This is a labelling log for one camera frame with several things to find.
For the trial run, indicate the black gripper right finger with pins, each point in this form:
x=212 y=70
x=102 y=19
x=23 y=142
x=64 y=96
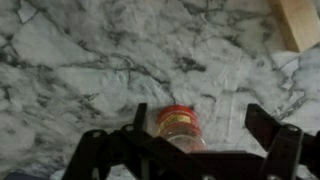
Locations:
x=263 y=124

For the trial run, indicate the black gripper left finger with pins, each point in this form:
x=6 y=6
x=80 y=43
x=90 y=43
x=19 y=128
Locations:
x=140 y=116

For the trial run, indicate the small jar with orange lid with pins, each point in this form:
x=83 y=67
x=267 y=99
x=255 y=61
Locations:
x=180 y=130

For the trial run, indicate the wooden block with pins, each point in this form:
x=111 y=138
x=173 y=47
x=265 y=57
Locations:
x=296 y=23

